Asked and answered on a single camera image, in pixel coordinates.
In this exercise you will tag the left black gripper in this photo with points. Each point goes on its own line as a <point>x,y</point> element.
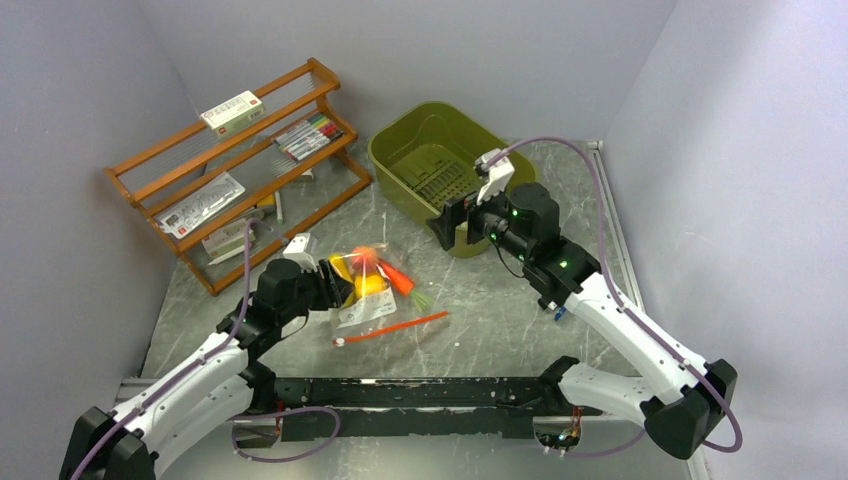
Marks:
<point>332,289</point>

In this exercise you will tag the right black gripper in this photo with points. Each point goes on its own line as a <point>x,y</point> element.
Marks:
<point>456,211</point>

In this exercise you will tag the yellow toy bell pepper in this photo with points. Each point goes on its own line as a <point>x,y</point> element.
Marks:
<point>369,284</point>

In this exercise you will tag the clear zip top bag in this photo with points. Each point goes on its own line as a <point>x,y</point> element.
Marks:
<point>385,298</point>

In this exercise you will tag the orange toy carrot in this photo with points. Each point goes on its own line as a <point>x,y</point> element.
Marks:
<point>403,284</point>

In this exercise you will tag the yellow toy mango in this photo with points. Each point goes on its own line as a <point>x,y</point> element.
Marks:
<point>340,265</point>

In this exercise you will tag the orange toy peach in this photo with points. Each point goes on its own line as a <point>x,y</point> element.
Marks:
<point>364,257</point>

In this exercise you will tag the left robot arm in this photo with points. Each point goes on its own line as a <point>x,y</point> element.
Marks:
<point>223,379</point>

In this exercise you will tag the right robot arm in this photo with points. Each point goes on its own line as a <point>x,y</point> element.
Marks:
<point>678,397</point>

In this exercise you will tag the white green marker pen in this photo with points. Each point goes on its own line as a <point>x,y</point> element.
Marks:
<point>278,207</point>

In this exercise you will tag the olive green plastic basin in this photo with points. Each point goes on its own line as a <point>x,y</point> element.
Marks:
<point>426,157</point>

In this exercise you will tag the small box under shelf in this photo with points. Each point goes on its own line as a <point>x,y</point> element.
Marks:
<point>228,240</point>

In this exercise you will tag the wooden shelf rack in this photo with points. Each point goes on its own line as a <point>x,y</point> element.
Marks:
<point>157,178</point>

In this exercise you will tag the clear flat plastic package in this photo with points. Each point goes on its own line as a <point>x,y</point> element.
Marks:
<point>189,213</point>

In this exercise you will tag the pack of coloured markers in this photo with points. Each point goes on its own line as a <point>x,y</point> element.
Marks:
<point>308,137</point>

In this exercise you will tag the white green box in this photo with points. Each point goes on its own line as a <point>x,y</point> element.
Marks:
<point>233,115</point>

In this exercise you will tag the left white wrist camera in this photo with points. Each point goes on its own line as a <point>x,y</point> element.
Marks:
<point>300,249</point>

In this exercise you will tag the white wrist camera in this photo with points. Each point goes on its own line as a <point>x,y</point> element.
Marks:
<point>495,170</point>
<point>300,249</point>

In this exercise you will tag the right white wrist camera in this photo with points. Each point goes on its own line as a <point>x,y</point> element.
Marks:
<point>495,170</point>

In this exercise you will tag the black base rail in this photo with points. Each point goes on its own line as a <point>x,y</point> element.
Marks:
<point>357,407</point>

